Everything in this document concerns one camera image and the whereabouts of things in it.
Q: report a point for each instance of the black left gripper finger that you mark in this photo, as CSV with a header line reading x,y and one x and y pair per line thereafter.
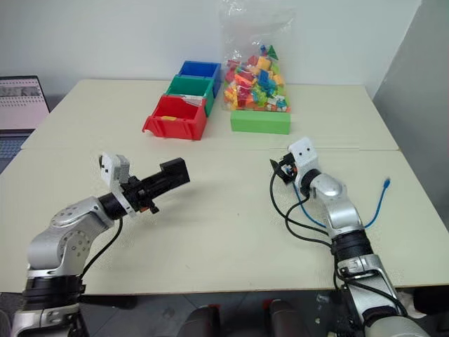
x,y
151,179
157,190

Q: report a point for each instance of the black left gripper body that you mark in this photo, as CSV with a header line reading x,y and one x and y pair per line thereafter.
x,y
137,200

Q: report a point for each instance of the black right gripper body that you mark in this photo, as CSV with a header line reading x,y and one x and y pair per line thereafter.
x,y
289,165

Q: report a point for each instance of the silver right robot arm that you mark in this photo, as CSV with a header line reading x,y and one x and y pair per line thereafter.
x,y
338,210

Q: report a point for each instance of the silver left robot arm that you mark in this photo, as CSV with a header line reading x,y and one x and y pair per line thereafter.
x,y
70,231

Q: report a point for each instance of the green rectangular block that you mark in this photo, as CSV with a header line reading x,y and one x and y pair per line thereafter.
x,y
261,123

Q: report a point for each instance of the red plastic bin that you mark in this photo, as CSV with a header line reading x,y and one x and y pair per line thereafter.
x,y
175,123

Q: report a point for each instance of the small yellow piece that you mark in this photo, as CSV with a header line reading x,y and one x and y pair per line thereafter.
x,y
169,118

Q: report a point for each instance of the clear bag of toy blocks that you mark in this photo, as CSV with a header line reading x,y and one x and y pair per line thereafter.
x,y
257,84

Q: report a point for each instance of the white paper sheet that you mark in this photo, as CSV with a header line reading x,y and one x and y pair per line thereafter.
x,y
192,99

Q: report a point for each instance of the green plastic bin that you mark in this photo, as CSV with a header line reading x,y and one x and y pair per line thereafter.
x,y
191,86

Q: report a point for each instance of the blue plastic bin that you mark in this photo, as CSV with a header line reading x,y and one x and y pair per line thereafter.
x,y
198,68

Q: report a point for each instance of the dark rounded shape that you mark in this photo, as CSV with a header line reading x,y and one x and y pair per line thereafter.
x,y
203,321
284,317

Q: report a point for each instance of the grey partition panel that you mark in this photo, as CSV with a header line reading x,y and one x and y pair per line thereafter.
x,y
417,105

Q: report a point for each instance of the open laptop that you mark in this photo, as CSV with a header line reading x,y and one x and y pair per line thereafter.
x,y
17,102

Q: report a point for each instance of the dark object under table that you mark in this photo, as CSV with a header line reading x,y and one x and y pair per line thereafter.
x,y
433,302

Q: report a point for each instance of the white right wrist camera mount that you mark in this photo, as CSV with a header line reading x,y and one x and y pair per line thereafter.
x,y
305,156

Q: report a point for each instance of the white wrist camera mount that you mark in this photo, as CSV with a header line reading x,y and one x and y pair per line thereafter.
x,y
305,156
111,170

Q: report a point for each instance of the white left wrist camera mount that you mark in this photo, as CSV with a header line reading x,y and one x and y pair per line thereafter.
x,y
111,170

